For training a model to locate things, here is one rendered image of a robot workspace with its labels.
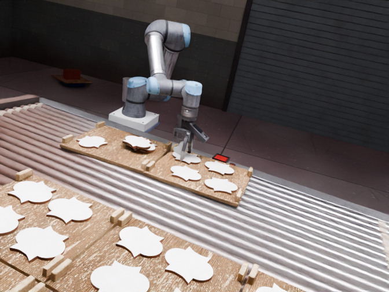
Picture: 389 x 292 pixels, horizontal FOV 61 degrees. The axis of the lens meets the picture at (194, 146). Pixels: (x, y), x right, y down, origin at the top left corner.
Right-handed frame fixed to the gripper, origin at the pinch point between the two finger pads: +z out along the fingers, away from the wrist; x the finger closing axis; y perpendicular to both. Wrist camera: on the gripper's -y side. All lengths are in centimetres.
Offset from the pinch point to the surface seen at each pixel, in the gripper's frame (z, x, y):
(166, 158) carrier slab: 0.7, 6.4, 7.6
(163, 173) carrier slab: 0.9, 21.2, 2.5
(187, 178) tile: 0.1, 20.1, -8.1
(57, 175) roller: 2, 46, 36
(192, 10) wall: -70, -456, 168
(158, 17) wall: -50, -452, 229
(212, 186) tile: 0.4, 20.2, -18.8
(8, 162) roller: 1, 49, 56
